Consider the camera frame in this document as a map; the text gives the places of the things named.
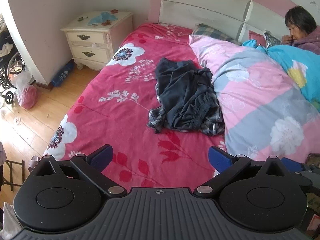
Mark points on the cream nightstand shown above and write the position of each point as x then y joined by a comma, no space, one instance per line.
87,43

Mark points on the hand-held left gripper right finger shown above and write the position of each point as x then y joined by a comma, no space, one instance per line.
220,158

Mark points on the plaid pillow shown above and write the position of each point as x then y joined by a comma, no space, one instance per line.
212,32

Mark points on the blue cloth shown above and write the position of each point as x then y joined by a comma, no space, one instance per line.
103,17

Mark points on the red floral bed sheet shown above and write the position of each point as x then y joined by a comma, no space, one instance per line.
120,120

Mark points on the white pink headboard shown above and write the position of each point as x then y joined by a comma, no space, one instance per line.
200,7

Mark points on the grey slipper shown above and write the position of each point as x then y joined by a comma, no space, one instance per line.
33,163

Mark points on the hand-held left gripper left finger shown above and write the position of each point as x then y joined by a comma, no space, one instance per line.
101,156

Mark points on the dark grey pants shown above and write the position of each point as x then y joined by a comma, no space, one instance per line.
185,92

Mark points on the dark patterned pillow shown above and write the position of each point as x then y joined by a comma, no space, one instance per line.
272,38

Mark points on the blue floral quilt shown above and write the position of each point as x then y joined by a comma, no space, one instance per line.
287,55

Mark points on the red plastic bag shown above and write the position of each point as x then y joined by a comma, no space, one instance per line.
26,95

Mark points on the pink grey floral quilt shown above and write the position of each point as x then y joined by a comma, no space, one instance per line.
250,92

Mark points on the wheelchair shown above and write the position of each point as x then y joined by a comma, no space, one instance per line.
10,67

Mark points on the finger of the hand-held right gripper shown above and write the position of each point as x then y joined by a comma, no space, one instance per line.
292,165

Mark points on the red pillow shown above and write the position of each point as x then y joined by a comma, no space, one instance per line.
257,38

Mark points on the plaid shirt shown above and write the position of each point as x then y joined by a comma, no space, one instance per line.
156,120

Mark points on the blue plastic bottle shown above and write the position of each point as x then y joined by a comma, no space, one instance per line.
62,73

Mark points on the black folding stool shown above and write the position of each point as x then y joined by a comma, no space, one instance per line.
13,162

